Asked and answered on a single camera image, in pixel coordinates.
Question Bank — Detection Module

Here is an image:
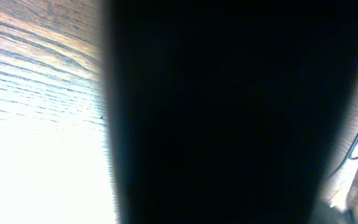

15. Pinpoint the Galaxy S24 smartphone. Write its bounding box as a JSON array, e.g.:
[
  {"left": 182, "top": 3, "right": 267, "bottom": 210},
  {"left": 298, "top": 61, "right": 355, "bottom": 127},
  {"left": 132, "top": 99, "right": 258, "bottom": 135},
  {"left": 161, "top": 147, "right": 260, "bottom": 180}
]
[{"left": 101, "top": 0, "right": 358, "bottom": 223}]

